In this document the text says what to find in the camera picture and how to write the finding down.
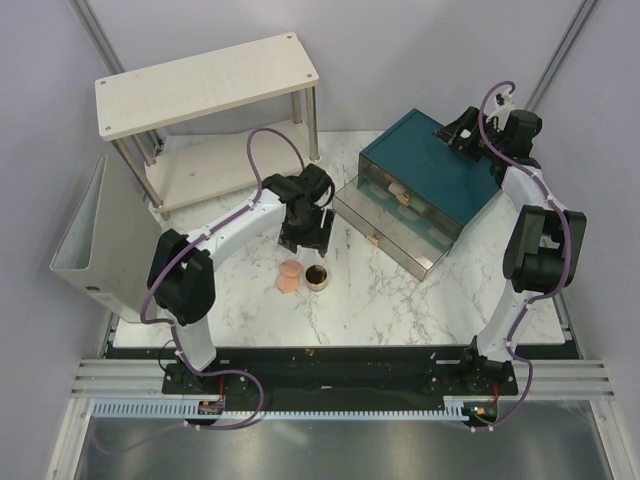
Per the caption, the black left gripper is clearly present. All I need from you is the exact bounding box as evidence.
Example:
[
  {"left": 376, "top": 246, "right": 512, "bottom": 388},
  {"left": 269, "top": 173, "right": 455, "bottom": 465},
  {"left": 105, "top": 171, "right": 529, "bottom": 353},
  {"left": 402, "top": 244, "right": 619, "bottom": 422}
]
[{"left": 279, "top": 205, "right": 335, "bottom": 257}]

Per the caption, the teal drawer cabinet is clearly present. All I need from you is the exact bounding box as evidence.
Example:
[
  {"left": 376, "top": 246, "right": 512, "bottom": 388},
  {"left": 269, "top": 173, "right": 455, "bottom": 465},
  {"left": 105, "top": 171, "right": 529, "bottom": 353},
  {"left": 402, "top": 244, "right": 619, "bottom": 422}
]
[{"left": 359, "top": 109, "right": 499, "bottom": 232}]

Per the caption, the gold cream jar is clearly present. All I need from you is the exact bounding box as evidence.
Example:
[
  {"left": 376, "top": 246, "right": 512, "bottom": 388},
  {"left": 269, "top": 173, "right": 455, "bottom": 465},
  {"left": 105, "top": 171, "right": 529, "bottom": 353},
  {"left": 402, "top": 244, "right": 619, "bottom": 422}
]
[{"left": 304, "top": 265, "right": 329, "bottom": 292}]

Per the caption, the grey file holder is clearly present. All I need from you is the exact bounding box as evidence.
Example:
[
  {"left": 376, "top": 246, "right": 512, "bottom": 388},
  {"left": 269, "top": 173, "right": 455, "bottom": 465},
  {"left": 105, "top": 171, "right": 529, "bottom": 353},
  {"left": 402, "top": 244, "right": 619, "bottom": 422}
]
[{"left": 50, "top": 156, "right": 161, "bottom": 323}]

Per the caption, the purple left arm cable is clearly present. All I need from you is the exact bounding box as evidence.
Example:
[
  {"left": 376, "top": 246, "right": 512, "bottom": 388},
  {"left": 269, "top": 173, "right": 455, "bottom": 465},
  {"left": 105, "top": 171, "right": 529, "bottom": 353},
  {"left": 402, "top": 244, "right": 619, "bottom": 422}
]
[{"left": 92, "top": 128, "right": 314, "bottom": 455}]

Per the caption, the clear drawer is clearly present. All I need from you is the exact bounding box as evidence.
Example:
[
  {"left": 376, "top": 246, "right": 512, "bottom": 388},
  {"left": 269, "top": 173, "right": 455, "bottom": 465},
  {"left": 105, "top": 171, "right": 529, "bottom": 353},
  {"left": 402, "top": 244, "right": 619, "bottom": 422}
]
[
  {"left": 333, "top": 175, "right": 453, "bottom": 281},
  {"left": 357, "top": 156, "right": 463, "bottom": 245}
]

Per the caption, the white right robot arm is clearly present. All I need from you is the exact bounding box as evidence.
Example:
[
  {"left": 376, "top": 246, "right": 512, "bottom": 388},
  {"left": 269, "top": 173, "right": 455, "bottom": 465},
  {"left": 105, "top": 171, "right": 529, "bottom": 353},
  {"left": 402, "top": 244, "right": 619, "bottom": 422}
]
[{"left": 434, "top": 107, "right": 587, "bottom": 363}]

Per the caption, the pink makeup sponge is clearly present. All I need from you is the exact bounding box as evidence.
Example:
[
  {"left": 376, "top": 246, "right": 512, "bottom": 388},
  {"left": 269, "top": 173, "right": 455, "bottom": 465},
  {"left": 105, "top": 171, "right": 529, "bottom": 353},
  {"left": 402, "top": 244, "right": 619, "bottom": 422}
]
[{"left": 275, "top": 260, "right": 303, "bottom": 294}]

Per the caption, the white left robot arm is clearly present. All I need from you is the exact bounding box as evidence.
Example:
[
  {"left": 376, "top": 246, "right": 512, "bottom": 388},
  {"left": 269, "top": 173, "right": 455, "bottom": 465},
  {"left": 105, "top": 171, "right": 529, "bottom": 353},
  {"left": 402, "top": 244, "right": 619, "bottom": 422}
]
[{"left": 140, "top": 165, "right": 335, "bottom": 393}]

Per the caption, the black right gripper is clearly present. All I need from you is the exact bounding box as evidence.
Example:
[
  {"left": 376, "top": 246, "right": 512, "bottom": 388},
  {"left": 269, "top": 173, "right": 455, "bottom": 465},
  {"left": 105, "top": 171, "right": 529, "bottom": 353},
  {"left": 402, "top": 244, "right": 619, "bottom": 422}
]
[{"left": 430, "top": 107, "right": 505, "bottom": 163}]

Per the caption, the white two-tier shelf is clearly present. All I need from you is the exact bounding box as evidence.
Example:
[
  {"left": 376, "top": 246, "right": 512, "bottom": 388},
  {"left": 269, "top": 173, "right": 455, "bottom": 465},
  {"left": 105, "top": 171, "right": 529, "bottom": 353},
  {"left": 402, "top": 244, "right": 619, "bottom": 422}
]
[{"left": 95, "top": 32, "right": 320, "bottom": 218}]

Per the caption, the green tube white cap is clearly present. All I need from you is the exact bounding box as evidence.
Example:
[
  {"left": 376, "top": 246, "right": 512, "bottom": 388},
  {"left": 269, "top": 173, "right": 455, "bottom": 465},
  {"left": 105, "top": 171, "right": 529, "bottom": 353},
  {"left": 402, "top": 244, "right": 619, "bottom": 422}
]
[{"left": 408, "top": 196, "right": 436, "bottom": 217}]

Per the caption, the white slotted cable duct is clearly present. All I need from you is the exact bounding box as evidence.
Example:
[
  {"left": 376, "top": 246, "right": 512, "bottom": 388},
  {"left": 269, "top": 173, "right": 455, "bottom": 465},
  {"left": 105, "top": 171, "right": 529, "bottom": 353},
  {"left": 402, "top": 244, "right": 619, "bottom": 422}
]
[{"left": 92, "top": 394, "right": 501, "bottom": 419}]

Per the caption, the aluminium frame rail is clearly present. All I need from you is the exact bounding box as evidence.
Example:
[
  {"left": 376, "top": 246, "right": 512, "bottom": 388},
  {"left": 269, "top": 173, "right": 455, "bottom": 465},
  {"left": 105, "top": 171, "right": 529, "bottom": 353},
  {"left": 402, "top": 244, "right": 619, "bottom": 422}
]
[{"left": 524, "top": 0, "right": 601, "bottom": 112}]

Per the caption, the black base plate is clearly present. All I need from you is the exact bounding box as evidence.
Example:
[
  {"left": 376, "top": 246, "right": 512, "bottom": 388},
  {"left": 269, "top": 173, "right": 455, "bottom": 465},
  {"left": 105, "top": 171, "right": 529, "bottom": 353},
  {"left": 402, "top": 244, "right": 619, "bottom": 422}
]
[{"left": 163, "top": 346, "right": 518, "bottom": 397}]

